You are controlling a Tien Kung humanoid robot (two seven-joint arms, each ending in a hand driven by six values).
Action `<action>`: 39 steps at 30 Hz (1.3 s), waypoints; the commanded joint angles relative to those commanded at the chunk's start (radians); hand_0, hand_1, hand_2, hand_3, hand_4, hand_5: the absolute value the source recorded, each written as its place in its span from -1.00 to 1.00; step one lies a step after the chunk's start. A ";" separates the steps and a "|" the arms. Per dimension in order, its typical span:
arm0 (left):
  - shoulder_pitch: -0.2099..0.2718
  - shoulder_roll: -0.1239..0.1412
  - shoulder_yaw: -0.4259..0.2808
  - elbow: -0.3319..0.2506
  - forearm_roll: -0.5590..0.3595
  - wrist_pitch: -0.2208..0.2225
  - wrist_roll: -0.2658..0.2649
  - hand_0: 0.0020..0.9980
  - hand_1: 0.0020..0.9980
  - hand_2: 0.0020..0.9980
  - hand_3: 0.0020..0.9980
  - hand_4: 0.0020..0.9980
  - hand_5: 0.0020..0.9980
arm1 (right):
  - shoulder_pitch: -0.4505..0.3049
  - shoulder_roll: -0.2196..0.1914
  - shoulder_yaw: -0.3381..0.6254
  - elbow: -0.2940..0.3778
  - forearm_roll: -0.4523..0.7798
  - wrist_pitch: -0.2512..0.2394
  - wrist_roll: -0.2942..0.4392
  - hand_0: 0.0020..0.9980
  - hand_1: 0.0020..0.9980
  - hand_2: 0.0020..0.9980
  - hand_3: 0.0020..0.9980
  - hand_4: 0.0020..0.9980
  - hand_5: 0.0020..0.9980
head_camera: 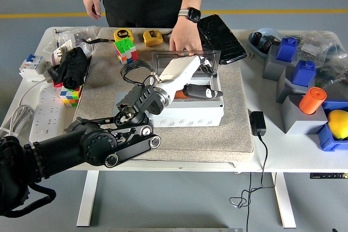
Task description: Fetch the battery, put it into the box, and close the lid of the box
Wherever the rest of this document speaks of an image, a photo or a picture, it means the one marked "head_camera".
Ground clear bags of electronic parts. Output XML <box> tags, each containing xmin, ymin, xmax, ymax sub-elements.
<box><xmin>288</xmin><ymin>30</ymin><xmax>348</xmax><ymax>86</ymax></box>

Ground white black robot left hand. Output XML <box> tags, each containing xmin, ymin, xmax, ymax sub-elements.
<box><xmin>158</xmin><ymin>54</ymin><xmax>224</xmax><ymax>101</ymax></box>

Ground black table control panel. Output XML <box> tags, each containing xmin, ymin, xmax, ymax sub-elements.
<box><xmin>309</xmin><ymin>172</ymin><xmax>348</xmax><ymax>180</ymax></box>

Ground white power strip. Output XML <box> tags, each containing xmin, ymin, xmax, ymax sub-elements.
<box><xmin>29</xmin><ymin>84</ymin><xmax>69</xmax><ymax>143</ymax></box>

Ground black wrist watch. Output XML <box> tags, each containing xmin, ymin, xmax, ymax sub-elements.
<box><xmin>178</xmin><ymin>7</ymin><xmax>202</xmax><ymax>23</ymax></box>

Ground grey-blue bowl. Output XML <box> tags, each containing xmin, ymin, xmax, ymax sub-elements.
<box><xmin>248</xmin><ymin>27</ymin><xmax>285</xmax><ymax>59</ymax></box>

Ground grey plastic junction box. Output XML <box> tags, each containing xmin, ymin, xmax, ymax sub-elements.
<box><xmin>148</xmin><ymin>76</ymin><xmax>225</xmax><ymax>127</ymax></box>

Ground colourful puzzle cube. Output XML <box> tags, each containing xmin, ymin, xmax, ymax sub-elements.
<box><xmin>113</xmin><ymin>38</ymin><xmax>139</xmax><ymax>66</ymax></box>
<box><xmin>59</xmin><ymin>85</ymin><xmax>83</xmax><ymax>108</ymax></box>

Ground black tape measure strap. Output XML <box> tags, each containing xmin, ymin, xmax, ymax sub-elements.
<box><xmin>80</xmin><ymin>37</ymin><xmax>116</xmax><ymax>45</ymax></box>

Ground grey-brown mat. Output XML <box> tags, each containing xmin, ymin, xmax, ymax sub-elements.
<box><xmin>66</xmin><ymin>27</ymin><xmax>256</xmax><ymax>162</ymax></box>

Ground white table leg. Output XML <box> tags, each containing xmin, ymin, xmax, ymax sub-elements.
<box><xmin>270</xmin><ymin>172</ymin><xmax>297</xmax><ymax>229</ymax></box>
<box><xmin>76</xmin><ymin>171</ymin><xmax>100</xmax><ymax>227</ymax></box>

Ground glossy black case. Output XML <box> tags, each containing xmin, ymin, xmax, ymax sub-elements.
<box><xmin>197</xmin><ymin>14</ymin><xmax>247</xmax><ymax>66</ymax></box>

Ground white power cable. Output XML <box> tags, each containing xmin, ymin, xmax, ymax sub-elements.
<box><xmin>0</xmin><ymin>79</ymin><xmax>52</xmax><ymax>136</ymax></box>

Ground round yellow tape measure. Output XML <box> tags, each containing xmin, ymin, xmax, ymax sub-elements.
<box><xmin>113</xmin><ymin>28</ymin><xmax>134</xmax><ymax>43</ymax></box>

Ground black power adapter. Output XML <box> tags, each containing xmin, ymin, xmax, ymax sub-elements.
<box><xmin>249</xmin><ymin>110</ymin><xmax>267</xmax><ymax>136</ymax></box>

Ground blue plastic block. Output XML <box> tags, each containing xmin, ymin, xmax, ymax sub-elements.
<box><xmin>291</xmin><ymin>60</ymin><xmax>317</xmax><ymax>87</ymax></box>
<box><xmin>276</xmin><ymin>37</ymin><xmax>299</xmax><ymax>63</ymax></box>

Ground square yellow tape measure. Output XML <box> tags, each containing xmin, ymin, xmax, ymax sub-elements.
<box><xmin>143</xmin><ymin>29</ymin><xmax>164</xmax><ymax>47</ymax></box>

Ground yellow lemon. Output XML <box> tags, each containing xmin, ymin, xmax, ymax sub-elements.
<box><xmin>327</xmin><ymin>109</ymin><xmax>348</xmax><ymax>141</ymax></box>

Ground black adapter cord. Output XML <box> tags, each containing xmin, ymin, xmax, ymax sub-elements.
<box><xmin>229</xmin><ymin>134</ymin><xmax>277</xmax><ymax>232</ymax></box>

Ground person's left hand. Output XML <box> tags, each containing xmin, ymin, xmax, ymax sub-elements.
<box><xmin>169</xmin><ymin>18</ymin><xmax>203</xmax><ymax>57</ymax></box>

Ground grey holder block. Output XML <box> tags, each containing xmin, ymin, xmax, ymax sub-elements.
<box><xmin>262</xmin><ymin>44</ymin><xmax>297</xmax><ymax>82</ymax></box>
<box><xmin>276</xmin><ymin>67</ymin><xmax>316</xmax><ymax>104</ymax></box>
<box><xmin>279</xmin><ymin>96</ymin><xmax>328</xmax><ymax>135</ymax></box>

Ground black cloth bundle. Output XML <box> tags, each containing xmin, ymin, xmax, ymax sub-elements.
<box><xmin>48</xmin><ymin>46</ymin><xmax>89</xmax><ymax>90</ymax></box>

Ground blue plastic bin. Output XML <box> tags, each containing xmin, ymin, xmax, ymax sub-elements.
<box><xmin>316</xmin><ymin>100</ymin><xmax>348</xmax><ymax>152</ymax></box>

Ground person's right hand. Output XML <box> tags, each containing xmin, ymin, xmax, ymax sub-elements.
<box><xmin>83</xmin><ymin>0</ymin><xmax>103</xmax><ymax>21</ymax></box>

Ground black cylindrical capacitor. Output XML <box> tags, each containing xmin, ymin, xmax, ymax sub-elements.
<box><xmin>251</xmin><ymin>32</ymin><xmax>263</xmax><ymax>47</ymax></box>

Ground clear plastic parts bags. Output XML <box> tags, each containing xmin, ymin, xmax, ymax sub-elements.
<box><xmin>51</xmin><ymin>25</ymin><xmax>97</xmax><ymax>66</ymax></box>

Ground white blue circuit breaker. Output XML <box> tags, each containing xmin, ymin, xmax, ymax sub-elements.
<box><xmin>18</xmin><ymin>53</ymin><xmax>52</xmax><ymax>82</ymax></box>

